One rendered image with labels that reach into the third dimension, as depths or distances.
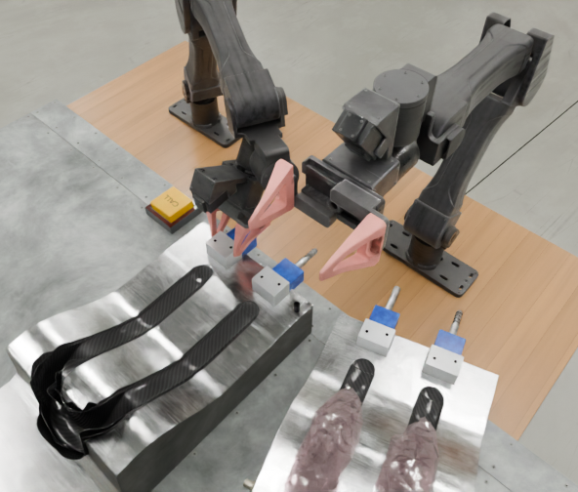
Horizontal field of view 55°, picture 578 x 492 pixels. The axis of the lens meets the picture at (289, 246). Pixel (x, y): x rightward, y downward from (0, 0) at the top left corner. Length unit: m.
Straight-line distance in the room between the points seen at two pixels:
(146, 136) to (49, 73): 1.83
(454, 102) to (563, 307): 0.52
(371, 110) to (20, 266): 0.79
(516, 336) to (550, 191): 1.52
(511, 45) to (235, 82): 0.37
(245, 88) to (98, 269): 0.47
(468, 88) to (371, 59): 2.31
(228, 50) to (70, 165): 0.57
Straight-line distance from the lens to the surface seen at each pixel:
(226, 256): 0.92
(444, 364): 0.89
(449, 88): 0.74
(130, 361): 0.86
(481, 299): 1.07
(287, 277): 0.91
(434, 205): 0.96
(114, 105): 1.46
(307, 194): 0.64
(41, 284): 1.12
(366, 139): 0.55
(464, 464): 0.84
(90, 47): 3.27
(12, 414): 0.94
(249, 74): 0.84
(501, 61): 0.81
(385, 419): 0.85
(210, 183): 0.81
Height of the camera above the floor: 1.65
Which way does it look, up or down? 52 degrees down
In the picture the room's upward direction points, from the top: straight up
